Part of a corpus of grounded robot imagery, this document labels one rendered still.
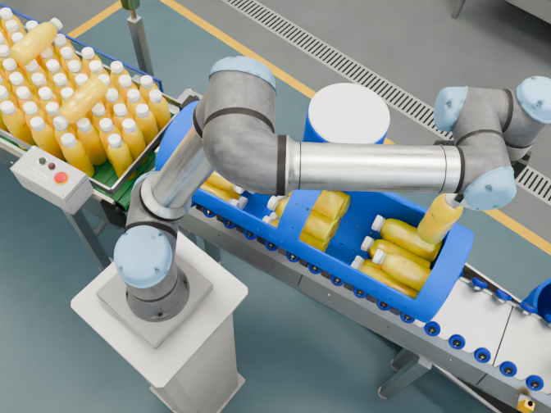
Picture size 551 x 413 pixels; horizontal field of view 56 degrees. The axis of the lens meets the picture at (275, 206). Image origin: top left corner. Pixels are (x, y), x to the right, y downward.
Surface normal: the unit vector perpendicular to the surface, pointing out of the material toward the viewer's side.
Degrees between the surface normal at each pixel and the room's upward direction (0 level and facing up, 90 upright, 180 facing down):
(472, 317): 0
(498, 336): 0
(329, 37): 0
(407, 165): 31
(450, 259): 12
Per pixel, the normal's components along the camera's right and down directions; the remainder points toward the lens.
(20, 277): 0.05, -0.49
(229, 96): -0.25, -0.51
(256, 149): 0.00, -0.22
